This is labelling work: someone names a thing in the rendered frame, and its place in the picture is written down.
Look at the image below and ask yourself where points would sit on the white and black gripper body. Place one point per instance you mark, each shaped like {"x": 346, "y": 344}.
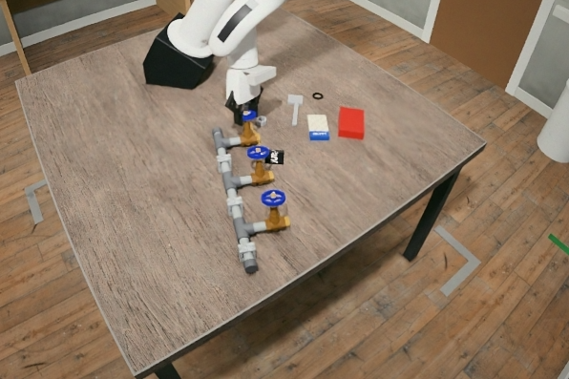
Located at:
{"x": 237, "y": 81}

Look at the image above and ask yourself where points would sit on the black tag with gold chain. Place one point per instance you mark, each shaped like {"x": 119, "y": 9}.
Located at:
{"x": 275, "y": 156}

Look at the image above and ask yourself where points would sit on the red block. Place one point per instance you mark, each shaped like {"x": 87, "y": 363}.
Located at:
{"x": 351, "y": 123}

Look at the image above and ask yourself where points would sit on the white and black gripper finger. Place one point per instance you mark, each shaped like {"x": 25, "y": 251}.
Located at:
{"x": 252, "y": 106}
{"x": 238, "y": 116}

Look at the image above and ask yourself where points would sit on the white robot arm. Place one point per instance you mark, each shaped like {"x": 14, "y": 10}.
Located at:
{"x": 223, "y": 25}

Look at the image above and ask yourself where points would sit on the grey and white pipe manifold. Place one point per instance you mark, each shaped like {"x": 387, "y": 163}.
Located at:
{"x": 234, "y": 204}

